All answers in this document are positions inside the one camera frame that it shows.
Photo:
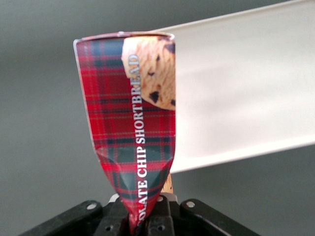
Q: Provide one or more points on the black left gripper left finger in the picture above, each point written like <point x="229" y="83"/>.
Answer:
<point x="113" y="218"/>

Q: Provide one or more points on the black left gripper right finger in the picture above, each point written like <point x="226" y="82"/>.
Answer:
<point x="160" y="216"/>

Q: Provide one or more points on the red tartan cookie box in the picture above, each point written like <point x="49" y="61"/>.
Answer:
<point x="133" y="118"/>

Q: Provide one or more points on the white rectangular tray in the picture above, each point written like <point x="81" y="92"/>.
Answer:
<point x="241" y="88"/>

